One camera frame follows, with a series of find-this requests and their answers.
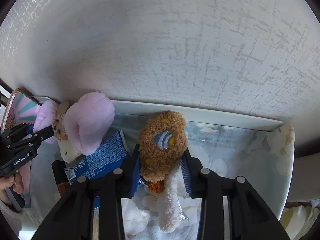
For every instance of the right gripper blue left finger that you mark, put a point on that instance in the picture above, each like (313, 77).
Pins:
(135, 171)

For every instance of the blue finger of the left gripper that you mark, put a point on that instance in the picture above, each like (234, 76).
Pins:
(30, 128)
(44, 133)

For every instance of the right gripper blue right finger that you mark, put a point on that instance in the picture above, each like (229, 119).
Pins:
(186, 173)

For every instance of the blue wet wipes packet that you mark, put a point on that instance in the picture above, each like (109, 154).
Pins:
(107, 169)

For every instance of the cream spotted plush toy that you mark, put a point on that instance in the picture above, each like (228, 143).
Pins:
(68, 152)

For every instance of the brown plush bear toy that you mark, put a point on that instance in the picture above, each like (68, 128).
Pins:
(162, 143)

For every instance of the pink fluffy slipper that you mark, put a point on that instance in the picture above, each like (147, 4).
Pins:
(87, 121)

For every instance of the pink fluffy headband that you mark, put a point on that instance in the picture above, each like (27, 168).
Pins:
(45, 115)

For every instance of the person's left hand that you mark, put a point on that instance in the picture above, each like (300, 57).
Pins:
(14, 181)

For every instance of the cardboard box with pink liner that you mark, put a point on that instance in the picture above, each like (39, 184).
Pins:
(20, 109)

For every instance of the yellow green bedding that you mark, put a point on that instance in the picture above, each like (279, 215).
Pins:
(297, 221)

